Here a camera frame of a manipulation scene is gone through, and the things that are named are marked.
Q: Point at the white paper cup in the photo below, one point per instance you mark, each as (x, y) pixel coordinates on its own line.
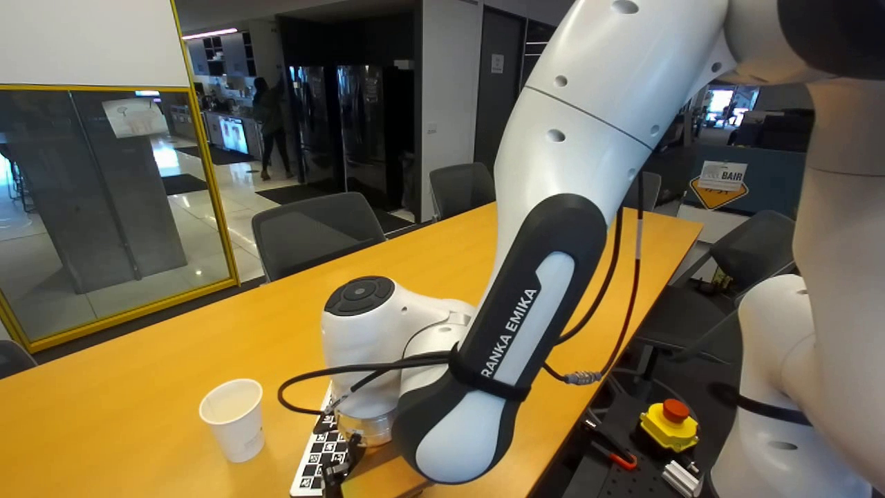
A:
(233, 418)

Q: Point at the black office chair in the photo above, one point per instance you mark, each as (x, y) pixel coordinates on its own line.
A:
(746, 251)

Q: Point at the person in background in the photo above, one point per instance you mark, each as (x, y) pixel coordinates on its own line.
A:
(269, 121)

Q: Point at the white hexagon patterned board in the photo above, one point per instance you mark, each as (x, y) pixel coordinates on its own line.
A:
(319, 461)

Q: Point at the yellow emergency stop button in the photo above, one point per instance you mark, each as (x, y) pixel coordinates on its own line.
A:
(670, 426)

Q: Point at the yellow diamond sign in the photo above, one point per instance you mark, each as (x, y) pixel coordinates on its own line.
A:
(719, 189)

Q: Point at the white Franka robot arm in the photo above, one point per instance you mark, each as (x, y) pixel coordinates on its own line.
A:
(589, 111)

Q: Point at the silver metal block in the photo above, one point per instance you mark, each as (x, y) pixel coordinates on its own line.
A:
(681, 476)

